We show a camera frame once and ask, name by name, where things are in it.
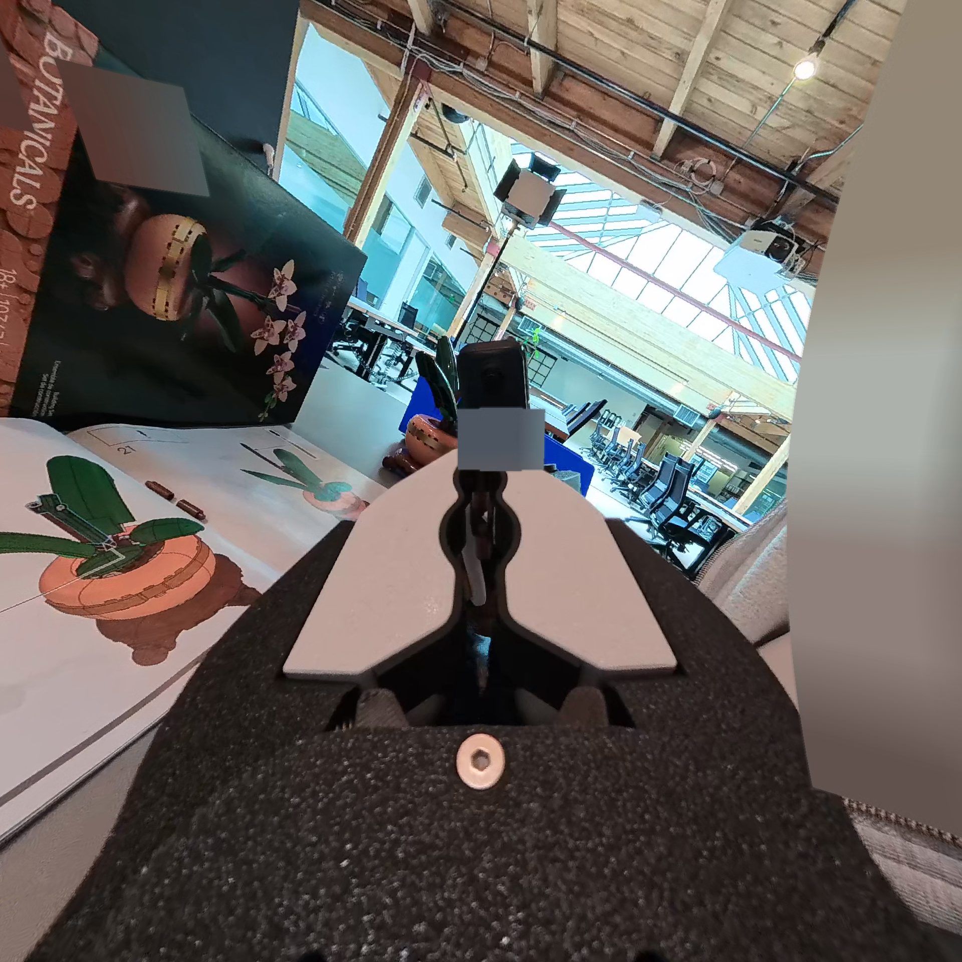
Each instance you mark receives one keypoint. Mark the white ceiling device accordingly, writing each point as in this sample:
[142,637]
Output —
[759,252]

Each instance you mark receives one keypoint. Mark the dark toy set box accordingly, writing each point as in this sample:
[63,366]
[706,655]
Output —
[188,300]

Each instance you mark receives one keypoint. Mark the brown toy brick stem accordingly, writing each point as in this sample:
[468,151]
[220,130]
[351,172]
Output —
[485,526]

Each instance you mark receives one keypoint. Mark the open instruction booklet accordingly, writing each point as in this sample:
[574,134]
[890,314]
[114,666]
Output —
[188,616]

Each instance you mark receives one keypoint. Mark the blue partition panel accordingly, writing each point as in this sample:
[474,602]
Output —
[564,460]

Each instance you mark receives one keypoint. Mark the studio light on stand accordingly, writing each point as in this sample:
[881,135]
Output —
[530,192]

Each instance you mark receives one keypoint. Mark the long wooden table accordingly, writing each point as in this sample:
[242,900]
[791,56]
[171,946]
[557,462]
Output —
[376,312]

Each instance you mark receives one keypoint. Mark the round ceiling lamp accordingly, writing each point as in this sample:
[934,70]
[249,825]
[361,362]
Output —
[804,68]

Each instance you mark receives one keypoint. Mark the black dome camera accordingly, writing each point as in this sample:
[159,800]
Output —
[452,113]

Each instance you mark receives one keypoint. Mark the row of black office chairs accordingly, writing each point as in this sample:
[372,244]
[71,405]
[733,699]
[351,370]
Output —
[669,481]

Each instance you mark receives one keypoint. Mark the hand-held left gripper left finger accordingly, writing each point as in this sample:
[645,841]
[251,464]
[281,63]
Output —
[376,586]

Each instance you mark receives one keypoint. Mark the toy brick orchid pot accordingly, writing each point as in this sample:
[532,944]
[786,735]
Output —
[428,440]

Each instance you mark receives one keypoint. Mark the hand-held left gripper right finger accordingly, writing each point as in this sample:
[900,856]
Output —
[586,586]

